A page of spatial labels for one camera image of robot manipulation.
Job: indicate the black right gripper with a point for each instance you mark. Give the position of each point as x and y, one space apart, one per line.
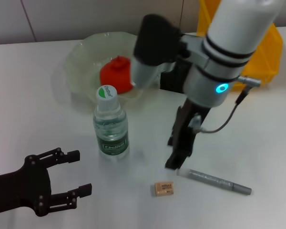
184 128

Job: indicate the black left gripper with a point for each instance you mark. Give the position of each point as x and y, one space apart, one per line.
16 188

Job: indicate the clear green-label water bottle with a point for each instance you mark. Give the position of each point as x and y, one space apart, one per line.
110 133

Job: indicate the red-orange fruit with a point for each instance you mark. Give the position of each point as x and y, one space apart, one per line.
114 76

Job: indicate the grey glitter marker pen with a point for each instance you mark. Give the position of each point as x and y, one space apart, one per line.
212 180

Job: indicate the black mesh pen holder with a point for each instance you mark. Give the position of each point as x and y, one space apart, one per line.
171 82

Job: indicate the green glass fruit plate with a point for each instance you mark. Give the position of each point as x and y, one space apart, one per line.
85 55

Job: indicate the right gripper silver connector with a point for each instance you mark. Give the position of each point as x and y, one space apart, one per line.
196 121

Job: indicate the yellow plastic bin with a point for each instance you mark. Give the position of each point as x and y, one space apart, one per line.
264 59

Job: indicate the right wrist camera unit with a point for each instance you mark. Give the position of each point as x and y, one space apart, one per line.
155 43

